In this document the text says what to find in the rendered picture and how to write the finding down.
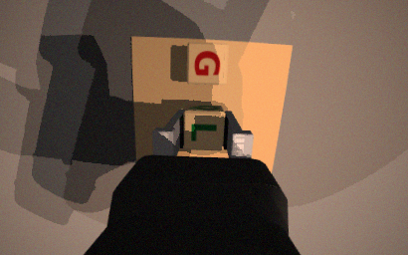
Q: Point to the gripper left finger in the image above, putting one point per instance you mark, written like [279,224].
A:
[167,140]

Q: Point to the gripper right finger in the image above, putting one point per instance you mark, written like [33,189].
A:
[238,142]

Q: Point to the tan letter block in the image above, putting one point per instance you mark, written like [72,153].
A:
[204,127]
[207,63]

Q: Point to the orange flat mat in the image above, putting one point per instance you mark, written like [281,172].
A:
[254,93]

